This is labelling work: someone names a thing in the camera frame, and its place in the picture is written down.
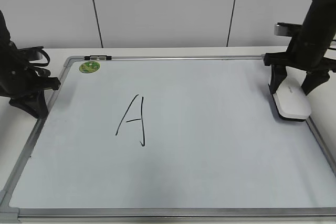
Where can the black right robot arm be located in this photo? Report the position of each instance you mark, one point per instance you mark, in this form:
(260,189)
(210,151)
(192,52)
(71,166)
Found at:
(320,17)

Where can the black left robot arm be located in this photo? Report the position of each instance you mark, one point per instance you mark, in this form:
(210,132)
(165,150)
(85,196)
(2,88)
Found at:
(3,32)

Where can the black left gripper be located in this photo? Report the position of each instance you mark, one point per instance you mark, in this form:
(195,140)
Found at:
(24,75)

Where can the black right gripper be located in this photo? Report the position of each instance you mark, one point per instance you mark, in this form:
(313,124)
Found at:
(306,52)

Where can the white board with grey frame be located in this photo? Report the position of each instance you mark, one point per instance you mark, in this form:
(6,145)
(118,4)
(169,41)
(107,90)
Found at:
(169,138)

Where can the white board eraser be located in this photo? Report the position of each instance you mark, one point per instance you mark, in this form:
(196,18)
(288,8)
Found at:
(291,102)

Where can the round green sticker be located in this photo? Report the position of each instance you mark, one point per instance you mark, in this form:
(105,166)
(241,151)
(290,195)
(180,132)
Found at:
(89,67)

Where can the black and silver frame clip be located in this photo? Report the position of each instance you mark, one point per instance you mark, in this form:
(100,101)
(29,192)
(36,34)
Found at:
(97,58)

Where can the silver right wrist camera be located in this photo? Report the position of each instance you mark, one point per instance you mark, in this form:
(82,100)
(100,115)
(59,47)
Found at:
(287,29)

